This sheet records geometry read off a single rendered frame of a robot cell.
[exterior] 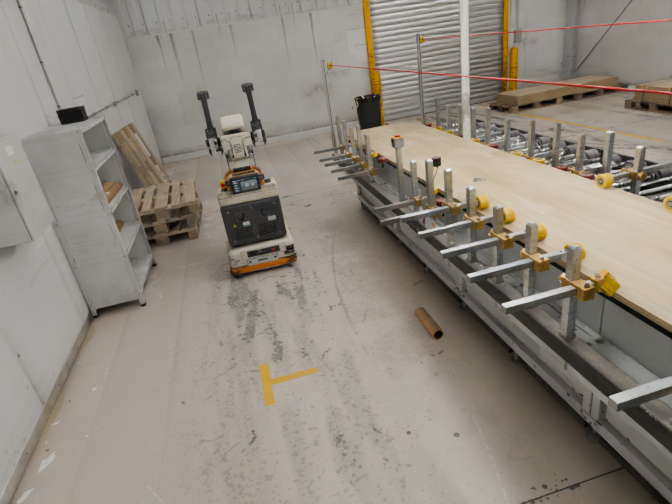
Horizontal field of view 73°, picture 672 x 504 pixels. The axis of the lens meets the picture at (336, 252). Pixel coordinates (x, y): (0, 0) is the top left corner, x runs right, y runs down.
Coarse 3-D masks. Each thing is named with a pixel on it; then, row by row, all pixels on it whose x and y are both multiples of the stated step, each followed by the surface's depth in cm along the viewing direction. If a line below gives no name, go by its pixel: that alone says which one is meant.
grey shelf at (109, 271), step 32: (64, 128) 366; (96, 128) 421; (32, 160) 340; (64, 160) 345; (96, 160) 383; (64, 192) 354; (96, 192) 359; (128, 192) 450; (64, 224) 363; (96, 224) 369; (128, 224) 455; (96, 256) 378; (128, 256) 474; (96, 288) 389; (128, 288) 396
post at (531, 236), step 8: (528, 224) 188; (536, 224) 187; (528, 232) 189; (536, 232) 188; (528, 240) 190; (536, 240) 190; (528, 248) 192; (536, 248) 192; (528, 272) 196; (528, 280) 197; (528, 288) 199; (528, 296) 201
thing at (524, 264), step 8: (552, 256) 190; (560, 256) 191; (512, 264) 189; (520, 264) 188; (528, 264) 189; (480, 272) 187; (488, 272) 186; (496, 272) 186; (504, 272) 188; (512, 272) 189; (472, 280) 185; (480, 280) 186
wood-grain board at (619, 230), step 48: (384, 144) 442; (432, 144) 415; (480, 144) 391; (480, 192) 287; (528, 192) 275; (576, 192) 264; (624, 192) 255; (576, 240) 212; (624, 240) 206; (624, 288) 173
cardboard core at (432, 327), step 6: (420, 312) 322; (426, 312) 322; (420, 318) 319; (426, 318) 314; (432, 318) 316; (426, 324) 311; (432, 324) 307; (432, 330) 303; (438, 330) 301; (432, 336) 303; (438, 336) 306
